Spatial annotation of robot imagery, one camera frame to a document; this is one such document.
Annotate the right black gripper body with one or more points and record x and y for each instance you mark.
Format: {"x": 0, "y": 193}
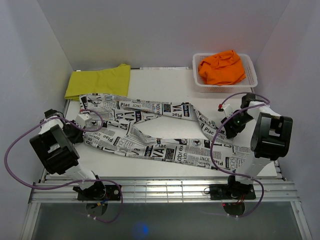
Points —
{"x": 238, "y": 122}

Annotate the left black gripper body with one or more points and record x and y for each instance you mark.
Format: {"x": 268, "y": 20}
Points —
{"x": 73, "y": 132}

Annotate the newspaper print trousers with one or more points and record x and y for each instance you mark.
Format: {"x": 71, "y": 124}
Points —
{"x": 161, "y": 131}

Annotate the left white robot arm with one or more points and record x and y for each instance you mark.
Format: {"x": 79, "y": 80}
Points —
{"x": 55, "y": 147}

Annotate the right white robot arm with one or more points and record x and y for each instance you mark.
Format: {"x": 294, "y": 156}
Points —
{"x": 270, "y": 140}

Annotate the orange trousers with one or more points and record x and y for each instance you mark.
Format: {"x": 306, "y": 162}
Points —
{"x": 224, "y": 68}

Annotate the folded yellow-green trousers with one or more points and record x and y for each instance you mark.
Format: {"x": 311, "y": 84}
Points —
{"x": 114, "y": 81}

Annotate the white plastic basket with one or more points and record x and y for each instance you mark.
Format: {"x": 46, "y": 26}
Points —
{"x": 251, "y": 80}

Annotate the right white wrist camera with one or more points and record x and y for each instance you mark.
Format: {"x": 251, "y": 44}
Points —
{"x": 226, "y": 109}

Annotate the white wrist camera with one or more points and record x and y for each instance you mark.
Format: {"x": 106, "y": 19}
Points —
{"x": 226, "y": 109}
{"x": 82, "y": 119}

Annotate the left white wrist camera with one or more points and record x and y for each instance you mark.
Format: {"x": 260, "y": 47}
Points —
{"x": 82, "y": 119}

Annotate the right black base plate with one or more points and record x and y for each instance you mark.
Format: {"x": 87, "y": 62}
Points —
{"x": 217, "y": 192}

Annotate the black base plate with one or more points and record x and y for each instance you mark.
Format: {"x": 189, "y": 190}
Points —
{"x": 112, "y": 194}
{"x": 217, "y": 192}

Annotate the aluminium rail frame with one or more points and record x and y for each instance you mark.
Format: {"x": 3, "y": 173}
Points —
{"x": 152, "y": 182}

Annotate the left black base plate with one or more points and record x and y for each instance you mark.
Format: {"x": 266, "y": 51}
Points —
{"x": 112, "y": 194}

